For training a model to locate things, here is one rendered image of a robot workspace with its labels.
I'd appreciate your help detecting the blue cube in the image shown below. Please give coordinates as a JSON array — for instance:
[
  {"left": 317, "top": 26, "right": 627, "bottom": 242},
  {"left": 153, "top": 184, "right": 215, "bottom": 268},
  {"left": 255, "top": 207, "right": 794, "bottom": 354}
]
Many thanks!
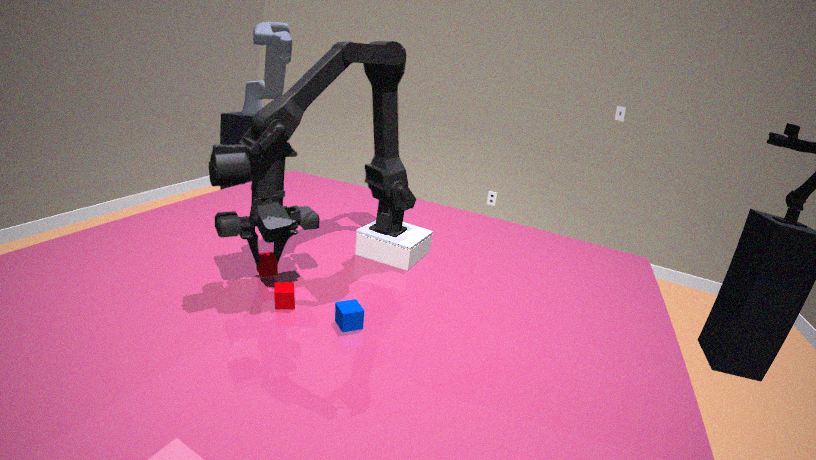
[{"left": 335, "top": 299, "right": 365, "bottom": 333}]

